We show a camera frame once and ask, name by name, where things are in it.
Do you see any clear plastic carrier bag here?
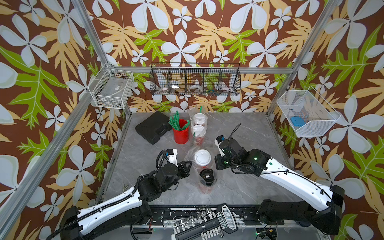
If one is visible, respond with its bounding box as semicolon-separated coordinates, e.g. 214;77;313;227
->
188;106;208;147

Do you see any black wire basket centre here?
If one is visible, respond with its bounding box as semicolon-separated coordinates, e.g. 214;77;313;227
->
149;63;242;96

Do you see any white wire basket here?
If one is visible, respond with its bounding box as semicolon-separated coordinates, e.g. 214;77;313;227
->
277;87;341;138
89;64;135;110

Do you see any black lid red cup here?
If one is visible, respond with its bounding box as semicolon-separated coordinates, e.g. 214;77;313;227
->
199;169;217;194

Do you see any white lid cup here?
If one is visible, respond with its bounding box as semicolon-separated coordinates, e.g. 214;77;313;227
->
192;125;207;146
193;149;212;168
193;113;207;126

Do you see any green wrapped straws bundle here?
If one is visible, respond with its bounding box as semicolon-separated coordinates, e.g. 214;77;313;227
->
169;111;190;131

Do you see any black mounting rail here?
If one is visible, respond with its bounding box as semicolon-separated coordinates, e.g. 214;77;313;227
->
122;204;286;226

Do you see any white wire basket right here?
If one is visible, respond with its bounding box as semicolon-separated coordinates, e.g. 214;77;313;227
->
277;87;341;138

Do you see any white wire basket left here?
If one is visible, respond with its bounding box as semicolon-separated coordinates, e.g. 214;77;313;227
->
89;64;135;110

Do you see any socket wrench set tray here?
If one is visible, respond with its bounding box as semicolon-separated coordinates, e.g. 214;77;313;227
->
172;204;238;240

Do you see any red straw holder cup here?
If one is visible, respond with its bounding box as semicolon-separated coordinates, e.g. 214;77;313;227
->
173;119;189;145

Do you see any blue object in basket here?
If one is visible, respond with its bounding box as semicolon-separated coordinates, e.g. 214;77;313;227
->
290;116;306;128

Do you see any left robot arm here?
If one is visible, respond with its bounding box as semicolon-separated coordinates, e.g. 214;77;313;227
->
47;161;192;240

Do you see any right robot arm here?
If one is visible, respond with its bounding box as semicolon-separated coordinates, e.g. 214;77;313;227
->
215;136;345;236

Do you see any black plastic case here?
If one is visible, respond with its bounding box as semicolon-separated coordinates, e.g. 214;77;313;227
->
135;112;172;145

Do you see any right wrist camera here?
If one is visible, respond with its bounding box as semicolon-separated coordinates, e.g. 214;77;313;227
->
215;135;225;157

